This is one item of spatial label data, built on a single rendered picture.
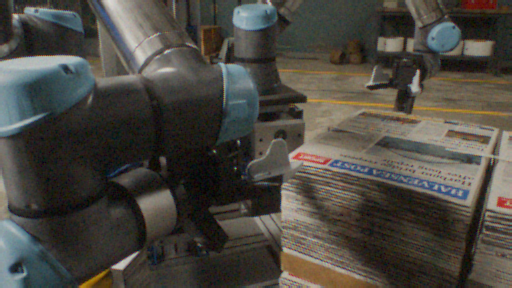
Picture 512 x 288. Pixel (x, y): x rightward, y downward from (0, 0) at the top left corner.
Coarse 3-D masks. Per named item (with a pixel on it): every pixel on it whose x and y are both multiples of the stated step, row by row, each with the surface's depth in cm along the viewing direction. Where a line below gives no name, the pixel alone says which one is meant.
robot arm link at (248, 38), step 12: (240, 12) 104; (252, 12) 103; (264, 12) 103; (240, 24) 105; (252, 24) 103; (264, 24) 104; (276, 24) 111; (240, 36) 106; (252, 36) 104; (264, 36) 105; (276, 36) 112; (240, 48) 107; (252, 48) 106; (264, 48) 106
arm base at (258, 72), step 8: (240, 64) 109; (248, 64) 107; (256, 64) 107; (264, 64) 108; (272, 64) 109; (248, 72) 108; (256, 72) 107; (264, 72) 108; (272, 72) 109; (256, 80) 107; (264, 80) 108; (272, 80) 109; (280, 80) 113; (256, 88) 108; (264, 88) 108; (272, 88) 109; (280, 88) 113
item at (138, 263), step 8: (136, 256) 45; (144, 256) 47; (120, 264) 44; (128, 264) 44; (136, 264) 45; (144, 264) 47; (112, 272) 43; (120, 272) 43; (128, 272) 44; (136, 272) 45; (144, 272) 47; (120, 280) 43; (128, 280) 44; (136, 280) 46; (144, 280) 47
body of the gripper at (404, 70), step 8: (392, 56) 104; (400, 56) 106; (408, 56) 105; (416, 56) 104; (392, 64) 105; (400, 64) 103; (408, 64) 101; (416, 64) 100; (424, 64) 109; (392, 72) 104; (400, 72) 103; (408, 72) 102; (424, 72) 109; (392, 80) 105; (400, 80) 104; (408, 80) 103; (392, 88) 105; (400, 88) 104
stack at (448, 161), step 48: (336, 144) 71; (384, 144) 71; (432, 144) 71; (480, 144) 71; (288, 192) 67; (336, 192) 62; (384, 192) 57; (432, 192) 54; (480, 192) 59; (288, 240) 70; (336, 240) 65; (384, 240) 59; (432, 240) 55; (480, 240) 53
